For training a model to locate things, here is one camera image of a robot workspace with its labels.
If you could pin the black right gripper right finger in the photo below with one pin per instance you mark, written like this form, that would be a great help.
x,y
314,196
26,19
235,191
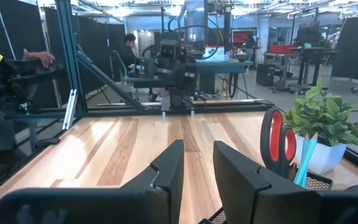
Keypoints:
x,y
250,193

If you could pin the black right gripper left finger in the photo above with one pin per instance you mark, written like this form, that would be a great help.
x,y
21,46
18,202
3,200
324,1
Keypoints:
x,y
166,186

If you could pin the black and red scissors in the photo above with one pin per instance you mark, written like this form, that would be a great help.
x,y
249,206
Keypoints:
x,y
264,140

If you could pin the black mesh desk organizer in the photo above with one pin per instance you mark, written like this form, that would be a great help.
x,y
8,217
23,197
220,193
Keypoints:
x,y
319,183

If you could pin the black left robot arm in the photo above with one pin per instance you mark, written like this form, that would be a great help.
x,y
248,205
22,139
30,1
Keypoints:
x,y
179,81

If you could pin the person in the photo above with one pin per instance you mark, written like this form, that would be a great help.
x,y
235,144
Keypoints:
x,y
250,46
127,56

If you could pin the blue desk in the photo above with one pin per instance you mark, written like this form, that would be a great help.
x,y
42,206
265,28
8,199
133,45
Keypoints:
x,y
222,67

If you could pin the black curtain panel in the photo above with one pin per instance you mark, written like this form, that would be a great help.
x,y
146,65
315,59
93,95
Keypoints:
x,y
98,46

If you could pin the black box on floor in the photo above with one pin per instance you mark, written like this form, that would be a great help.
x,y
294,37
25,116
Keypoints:
x,y
267,74

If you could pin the green plant in white pot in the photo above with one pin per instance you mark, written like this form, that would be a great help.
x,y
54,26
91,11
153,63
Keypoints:
x,y
322,115

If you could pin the red box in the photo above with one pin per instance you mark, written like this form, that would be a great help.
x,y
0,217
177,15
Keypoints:
x,y
281,49

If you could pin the person's hand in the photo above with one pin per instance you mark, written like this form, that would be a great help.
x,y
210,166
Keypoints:
x,y
40,57

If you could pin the black partition panel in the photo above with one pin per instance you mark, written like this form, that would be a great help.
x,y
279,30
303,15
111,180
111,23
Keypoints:
x,y
350,46

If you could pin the dark diagonal frame brace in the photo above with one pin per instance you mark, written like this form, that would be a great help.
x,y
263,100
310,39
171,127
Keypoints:
x,y
110,82

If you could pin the dark aluminium frame post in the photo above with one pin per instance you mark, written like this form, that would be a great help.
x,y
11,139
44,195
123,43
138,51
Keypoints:
x,y
70,46

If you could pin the silver aluminium bracket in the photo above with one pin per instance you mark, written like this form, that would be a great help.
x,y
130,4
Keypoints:
x,y
70,109

